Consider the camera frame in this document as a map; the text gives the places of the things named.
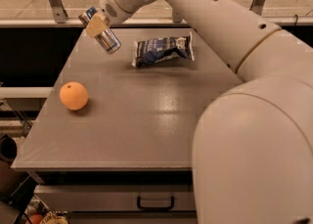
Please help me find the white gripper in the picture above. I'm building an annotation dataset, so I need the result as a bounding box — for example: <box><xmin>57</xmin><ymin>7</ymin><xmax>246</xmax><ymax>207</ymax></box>
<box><xmin>86</xmin><ymin>0</ymin><xmax>156</xmax><ymax>38</ymax></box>

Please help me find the Red Bull can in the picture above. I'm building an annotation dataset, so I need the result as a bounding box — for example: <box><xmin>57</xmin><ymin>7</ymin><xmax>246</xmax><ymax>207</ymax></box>
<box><xmin>79</xmin><ymin>7</ymin><xmax>121</xmax><ymax>54</ymax></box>

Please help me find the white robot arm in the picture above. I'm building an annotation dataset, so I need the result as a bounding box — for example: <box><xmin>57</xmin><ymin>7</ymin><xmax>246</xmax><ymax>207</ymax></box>
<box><xmin>100</xmin><ymin>0</ymin><xmax>313</xmax><ymax>224</ymax></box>

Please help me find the blue chip bag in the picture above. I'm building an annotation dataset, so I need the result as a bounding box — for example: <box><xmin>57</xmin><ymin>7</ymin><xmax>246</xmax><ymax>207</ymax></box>
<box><xmin>132</xmin><ymin>32</ymin><xmax>195</xmax><ymax>67</ymax></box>

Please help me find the orange fruit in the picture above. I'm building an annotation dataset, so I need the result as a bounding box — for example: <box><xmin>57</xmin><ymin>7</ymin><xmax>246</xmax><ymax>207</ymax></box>
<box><xmin>59</xmin><ymin>82</ymin><xmax>88</xmax><ymax>111</ymax></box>

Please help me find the black bin at left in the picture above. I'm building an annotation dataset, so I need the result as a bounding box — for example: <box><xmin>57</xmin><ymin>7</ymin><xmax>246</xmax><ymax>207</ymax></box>
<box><xmin>0</xmin><ymin>134</ymin><xmax>18</xmax><ymax>163</ymax></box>

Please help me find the grey cabinet drawer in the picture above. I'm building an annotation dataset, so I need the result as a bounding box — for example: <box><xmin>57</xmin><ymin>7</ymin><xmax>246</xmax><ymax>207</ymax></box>
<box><xmin>34</xmin><ymin>185</ymin><xmax>196</xmax><ymax>212</ymax></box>

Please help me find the small orange ball below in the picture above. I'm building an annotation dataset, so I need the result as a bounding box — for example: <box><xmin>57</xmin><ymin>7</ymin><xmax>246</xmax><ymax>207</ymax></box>
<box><xmin>29</xmin><ymin>214</ymin><xmax>43</xmax><ymax>224</ymax></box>

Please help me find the left metal bracket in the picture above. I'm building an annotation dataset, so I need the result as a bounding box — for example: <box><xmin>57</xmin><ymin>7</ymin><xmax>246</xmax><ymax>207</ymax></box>
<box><xmin>48</xmin><ymin>0</ymin><xmax>67</xmax><ymax>23</ymax></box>

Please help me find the middle metal bracket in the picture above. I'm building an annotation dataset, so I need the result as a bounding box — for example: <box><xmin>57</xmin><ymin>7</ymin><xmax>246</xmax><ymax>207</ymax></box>
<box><xmin>172</xmin><ymin>9</ymin><xmax>183</xmax><ymax>23</ymax></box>

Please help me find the glass barrier rail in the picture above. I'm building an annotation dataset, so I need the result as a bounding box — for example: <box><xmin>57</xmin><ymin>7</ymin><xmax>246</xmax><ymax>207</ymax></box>
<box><xmin>0</xmin><ymin>16</ymin><xmax>313</xmax><ymax>28</ymax></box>

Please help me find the black drawer handle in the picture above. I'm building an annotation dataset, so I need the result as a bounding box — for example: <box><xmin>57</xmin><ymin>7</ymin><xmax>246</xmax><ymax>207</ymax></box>
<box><xmin>136</xmin><ymin>197</ymin><xmax>175</xmax><ymax>212</ymax></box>

